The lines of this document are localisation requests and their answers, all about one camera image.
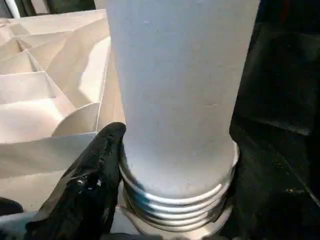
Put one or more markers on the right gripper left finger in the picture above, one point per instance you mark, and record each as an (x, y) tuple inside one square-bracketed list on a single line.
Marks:
[(82, 195)]

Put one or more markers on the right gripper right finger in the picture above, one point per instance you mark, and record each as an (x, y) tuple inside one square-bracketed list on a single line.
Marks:
[(257, 205)]

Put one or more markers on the white plastic table top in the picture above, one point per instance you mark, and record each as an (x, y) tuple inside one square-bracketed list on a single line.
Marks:
[(37, 87)]

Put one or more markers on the white plastic table leg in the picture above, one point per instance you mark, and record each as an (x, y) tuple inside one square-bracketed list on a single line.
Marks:
[(175, 100)]

